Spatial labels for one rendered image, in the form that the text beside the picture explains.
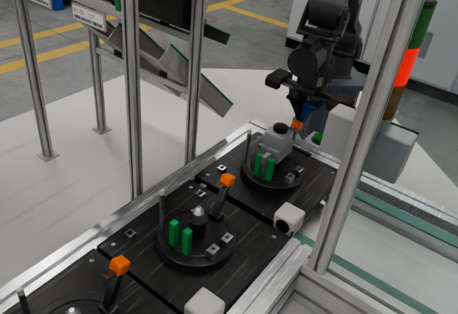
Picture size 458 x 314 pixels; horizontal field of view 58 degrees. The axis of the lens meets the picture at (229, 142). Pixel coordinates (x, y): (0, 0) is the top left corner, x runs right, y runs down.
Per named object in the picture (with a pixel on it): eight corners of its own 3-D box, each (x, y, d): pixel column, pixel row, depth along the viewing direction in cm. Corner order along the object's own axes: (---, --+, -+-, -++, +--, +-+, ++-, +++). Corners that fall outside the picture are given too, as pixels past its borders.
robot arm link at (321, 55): (311, -4, 80) (291, 11, 71) (353, 6, 77) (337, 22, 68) (300, 52, 86) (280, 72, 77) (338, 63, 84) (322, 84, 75)
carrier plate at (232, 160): (255, 137, 105) (256, 130, 104) (342, 179, 94) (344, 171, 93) (193, 182, 88) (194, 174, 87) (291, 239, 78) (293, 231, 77)
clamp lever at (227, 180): (215, 208, 76) (227, 171, 74) (223, 214, 75) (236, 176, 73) (203, 213, 73) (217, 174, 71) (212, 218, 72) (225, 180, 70)
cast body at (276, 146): (274, 143, 90) (279, 116, 86) (292, 151, 88) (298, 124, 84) (253, 160, 85) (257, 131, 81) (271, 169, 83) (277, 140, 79)
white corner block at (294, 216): (282, 214, 83) (285, 199, 81) (302, 226, 81) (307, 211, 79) (270, 227, 80) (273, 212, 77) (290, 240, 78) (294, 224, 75)
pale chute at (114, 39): (150, 78, 118) (159, 66, 118) (179, 97, 111) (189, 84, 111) (78, 21, 95) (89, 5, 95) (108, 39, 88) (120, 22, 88)
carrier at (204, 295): (189, 186, 87) (191, 137, 80) (287, 244, 77) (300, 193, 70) (96, 253, 71) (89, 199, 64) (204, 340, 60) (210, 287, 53)
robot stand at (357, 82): (334, 120, 135) (350, 63, 123) (352, 146, 123) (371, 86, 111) (292, 120, 132) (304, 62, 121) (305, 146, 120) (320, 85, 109)
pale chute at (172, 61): (190, 97, 112) (200, 84, 112) (223, 118, 104) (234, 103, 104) (122, 40, 88) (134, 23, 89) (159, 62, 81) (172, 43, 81)
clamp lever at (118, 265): (108, 298, 59) (121, 253, 57) (118, 306, 58) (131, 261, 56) (88, 308, 56) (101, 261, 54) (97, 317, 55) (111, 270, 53)
